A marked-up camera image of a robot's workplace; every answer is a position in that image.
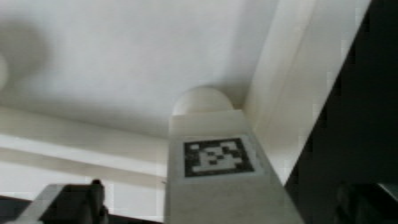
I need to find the white square tabletop tray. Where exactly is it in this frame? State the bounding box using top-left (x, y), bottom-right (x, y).
top-left (0, 0), bottom-right (372, 223)

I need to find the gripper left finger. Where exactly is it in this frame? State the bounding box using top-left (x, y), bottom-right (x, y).
top-left (11, 179), bottom-right (109, 224)

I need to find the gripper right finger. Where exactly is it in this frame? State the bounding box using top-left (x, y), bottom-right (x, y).
top-left (335, 183), bottom-right (398, 224)

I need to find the white leg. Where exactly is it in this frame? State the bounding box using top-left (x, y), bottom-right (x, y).
top-left (166, 87), bottom-right (305, 224)

